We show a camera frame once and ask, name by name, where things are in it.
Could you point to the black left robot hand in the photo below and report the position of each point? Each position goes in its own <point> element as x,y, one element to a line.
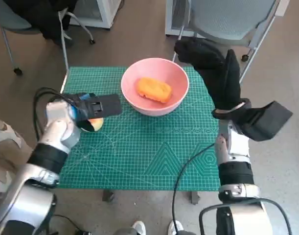
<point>78,102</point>

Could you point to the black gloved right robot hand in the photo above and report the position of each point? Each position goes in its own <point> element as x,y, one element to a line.
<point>220,78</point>

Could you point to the round bread bun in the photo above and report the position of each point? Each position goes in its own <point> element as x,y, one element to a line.
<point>98,124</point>

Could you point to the pink bowl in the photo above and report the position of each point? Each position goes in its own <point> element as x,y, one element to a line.
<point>129,80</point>

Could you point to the rectangular toast bread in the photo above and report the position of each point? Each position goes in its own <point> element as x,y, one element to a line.
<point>154,89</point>

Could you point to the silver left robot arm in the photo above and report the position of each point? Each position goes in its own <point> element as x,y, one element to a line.
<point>56,132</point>

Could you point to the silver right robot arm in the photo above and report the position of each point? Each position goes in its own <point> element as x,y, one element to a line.
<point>235,151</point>

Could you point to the grey mesh chair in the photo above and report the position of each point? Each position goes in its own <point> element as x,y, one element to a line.
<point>225,17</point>

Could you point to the green cutting mat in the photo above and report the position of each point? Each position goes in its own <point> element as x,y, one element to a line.
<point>139,147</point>

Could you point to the white mesh cabinet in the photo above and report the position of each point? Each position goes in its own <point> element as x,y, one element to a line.
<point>105,12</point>
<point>175,17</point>

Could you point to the black jacket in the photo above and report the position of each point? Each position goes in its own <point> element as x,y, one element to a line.
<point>41,17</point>

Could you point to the grey table leg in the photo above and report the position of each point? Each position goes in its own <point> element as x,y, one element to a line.
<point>194,197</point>
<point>108,195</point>

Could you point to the grey chair with metal legs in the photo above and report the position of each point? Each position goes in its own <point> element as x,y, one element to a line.
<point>9,17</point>

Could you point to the person's white shoe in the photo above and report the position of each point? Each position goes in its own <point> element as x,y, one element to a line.
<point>139,228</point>
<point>175,227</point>

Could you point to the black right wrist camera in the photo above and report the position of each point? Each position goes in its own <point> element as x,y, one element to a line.
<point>269,121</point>

